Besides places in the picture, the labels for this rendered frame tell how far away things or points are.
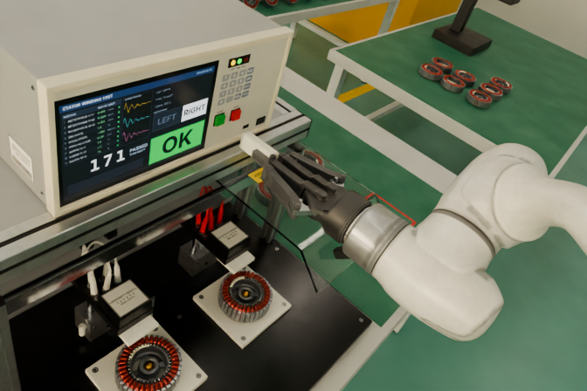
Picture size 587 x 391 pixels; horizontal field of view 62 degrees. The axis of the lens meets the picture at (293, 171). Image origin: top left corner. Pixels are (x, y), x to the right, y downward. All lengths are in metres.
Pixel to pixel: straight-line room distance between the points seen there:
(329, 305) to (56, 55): 0.77
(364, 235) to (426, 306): 0.12
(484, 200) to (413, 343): 1.57
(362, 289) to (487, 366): 1.18
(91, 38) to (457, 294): 0.57
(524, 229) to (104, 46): 0.59
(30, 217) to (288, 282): 0.61
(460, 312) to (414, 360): 1.52
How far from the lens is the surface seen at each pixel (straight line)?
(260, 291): 1.06
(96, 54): 0.69
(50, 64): 0.66
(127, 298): 0.88
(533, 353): 2.52
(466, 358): 2.30
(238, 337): 1.03
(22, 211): 0.75
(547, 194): 0.65
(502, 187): 0.67
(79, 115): 0.65
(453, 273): 0.65
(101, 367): 0.98
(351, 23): 4.55
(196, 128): 0.80
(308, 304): 1.13
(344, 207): 0.68
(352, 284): 1.23
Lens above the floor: 1.64
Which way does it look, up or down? 37 degrees down
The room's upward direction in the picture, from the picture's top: 18 degrees clockwise
